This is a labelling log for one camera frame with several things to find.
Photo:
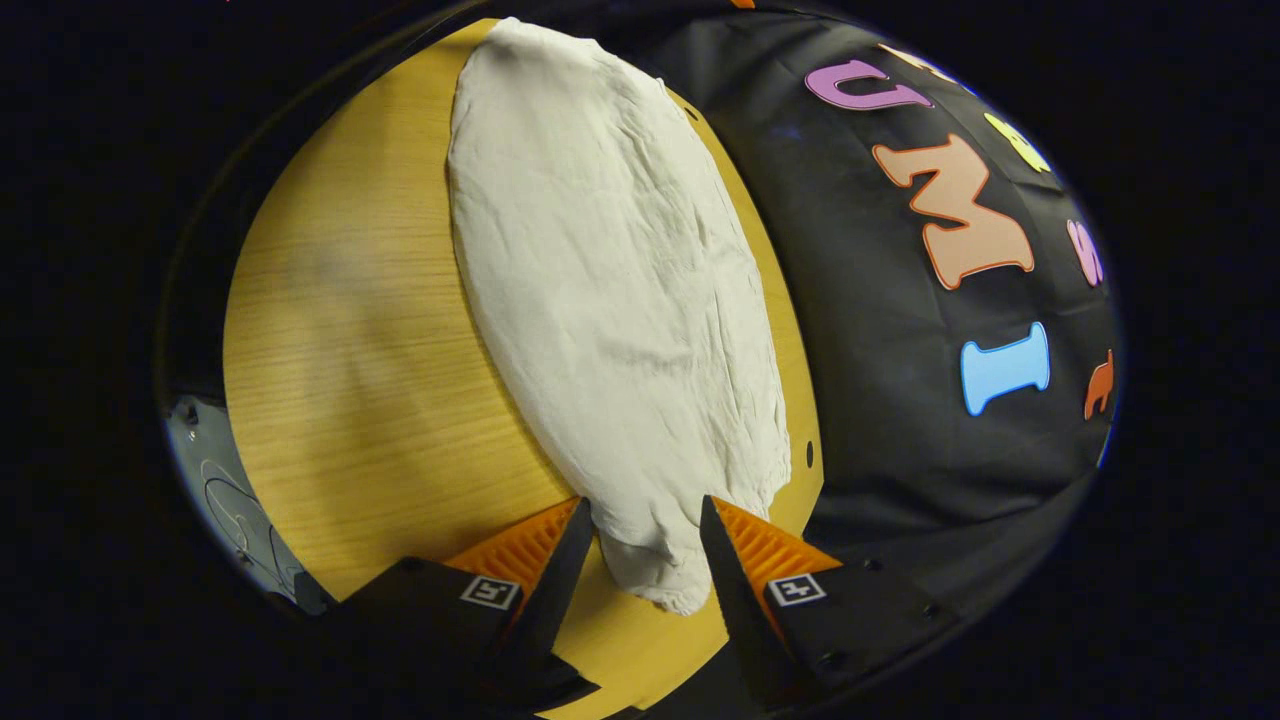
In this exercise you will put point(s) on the white jeans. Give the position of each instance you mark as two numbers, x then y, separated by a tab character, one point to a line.
620	300

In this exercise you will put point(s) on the black backdrop cloth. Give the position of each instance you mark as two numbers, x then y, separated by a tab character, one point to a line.
880	300

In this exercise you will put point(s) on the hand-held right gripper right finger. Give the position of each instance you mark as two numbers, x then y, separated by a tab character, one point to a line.
735	600

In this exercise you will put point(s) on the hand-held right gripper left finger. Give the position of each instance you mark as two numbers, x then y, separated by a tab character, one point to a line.
545	600

